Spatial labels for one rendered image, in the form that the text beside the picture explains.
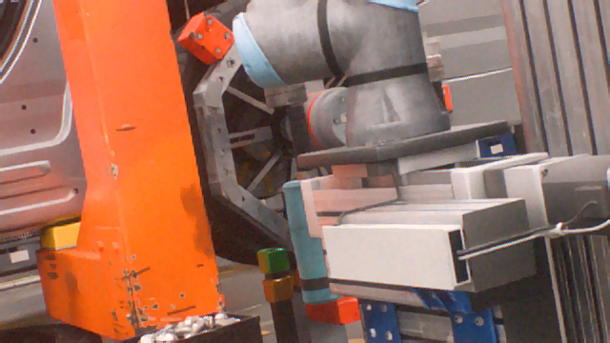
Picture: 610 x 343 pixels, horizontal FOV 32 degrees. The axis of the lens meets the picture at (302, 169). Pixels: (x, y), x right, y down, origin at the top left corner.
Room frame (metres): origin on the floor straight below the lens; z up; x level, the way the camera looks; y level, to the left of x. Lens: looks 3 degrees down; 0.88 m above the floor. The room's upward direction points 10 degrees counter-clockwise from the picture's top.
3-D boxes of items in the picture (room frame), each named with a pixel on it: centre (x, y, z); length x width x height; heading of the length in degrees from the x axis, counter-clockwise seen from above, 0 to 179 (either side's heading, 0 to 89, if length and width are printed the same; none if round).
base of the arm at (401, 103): (1.51, -0.14, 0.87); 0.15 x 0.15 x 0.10
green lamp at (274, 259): (1.79, 0.08, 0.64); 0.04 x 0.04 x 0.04; 28
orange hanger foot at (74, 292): (2.22, 0.45, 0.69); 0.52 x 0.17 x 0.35; 28
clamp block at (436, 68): (2.28, -0.29, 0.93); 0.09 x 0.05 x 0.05; 28
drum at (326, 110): (2.32, -0.08, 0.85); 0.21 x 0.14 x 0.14; 28
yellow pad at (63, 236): (2.37, 0.53, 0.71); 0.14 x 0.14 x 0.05; 28
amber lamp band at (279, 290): (1.79, 0.08, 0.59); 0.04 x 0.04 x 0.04; 28
